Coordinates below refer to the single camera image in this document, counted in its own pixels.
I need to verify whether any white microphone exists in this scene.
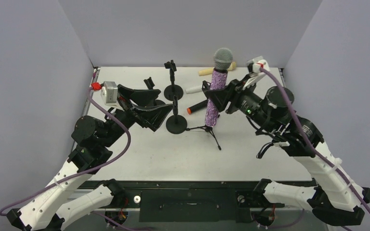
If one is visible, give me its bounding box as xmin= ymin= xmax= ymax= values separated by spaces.
xmin=185 ymin=85 xmax=202 ymax=94

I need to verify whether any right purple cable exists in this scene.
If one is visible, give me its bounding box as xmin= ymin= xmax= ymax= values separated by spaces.
xmin=259 ymin=65 xmax=370 ymax=231

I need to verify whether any purple cable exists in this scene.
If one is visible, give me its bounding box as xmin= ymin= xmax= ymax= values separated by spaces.
xmin=259 ymin=65 xmax=370 ymax=231
xmin=0 ymin=88 xmax=132 ymax=217

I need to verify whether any purple glitter microphone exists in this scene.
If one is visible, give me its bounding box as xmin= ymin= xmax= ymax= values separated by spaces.
xmin=205 ymin=48 xmax=233 ymax=127

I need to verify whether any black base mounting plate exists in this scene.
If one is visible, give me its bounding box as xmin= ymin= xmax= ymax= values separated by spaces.
xmin=86 ymin=180 xmax=317 ymax=223

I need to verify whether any cream beige microphone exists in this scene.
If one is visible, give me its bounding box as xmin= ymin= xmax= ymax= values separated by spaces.
xmin=198 ymin=61 xmax=237 ymax=76

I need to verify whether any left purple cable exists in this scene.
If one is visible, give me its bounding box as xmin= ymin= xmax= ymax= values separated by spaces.
xmin=0 ymin=88 xmax=132 ymax=217

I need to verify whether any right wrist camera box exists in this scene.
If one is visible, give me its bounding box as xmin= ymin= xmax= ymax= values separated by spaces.
xmin=242 ymin=56 xmax=270 ymax=90

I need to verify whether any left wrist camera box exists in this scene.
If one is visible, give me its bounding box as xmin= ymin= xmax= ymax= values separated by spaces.
xmin=91 ymin=81 xmax=118 ymax=105

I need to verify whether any black round-base stand white mic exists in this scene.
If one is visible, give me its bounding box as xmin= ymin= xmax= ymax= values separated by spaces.
xmin=144 ymin=77 xmax=165 ymax=106

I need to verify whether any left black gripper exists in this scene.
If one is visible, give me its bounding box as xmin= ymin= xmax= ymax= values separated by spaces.
xmin=101 ymin=85 xmax=173 ymax=147

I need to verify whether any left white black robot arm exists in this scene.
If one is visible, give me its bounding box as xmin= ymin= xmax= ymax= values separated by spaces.
xmin=6 ymin=82 xmax=173 ymax=231

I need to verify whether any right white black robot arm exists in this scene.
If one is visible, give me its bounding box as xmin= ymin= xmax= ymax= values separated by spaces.
xmin=202 ymin=79 xmax=370 ymax=226

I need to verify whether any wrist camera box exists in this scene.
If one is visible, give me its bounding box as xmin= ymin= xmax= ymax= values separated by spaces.
xmin=91 ymin=81 xmax=118 ymax=105
xmin=242 ymin=56 xmax=270 ymax=90

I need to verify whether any black tripod shock-mount stand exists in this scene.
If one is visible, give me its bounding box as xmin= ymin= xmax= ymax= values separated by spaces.
xmin=185 ymin=125 xmax=222 ymax=151

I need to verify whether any black microphone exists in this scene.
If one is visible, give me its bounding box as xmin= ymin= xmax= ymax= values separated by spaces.
xmin=186 ymin=100 xmax=208 ymax=115

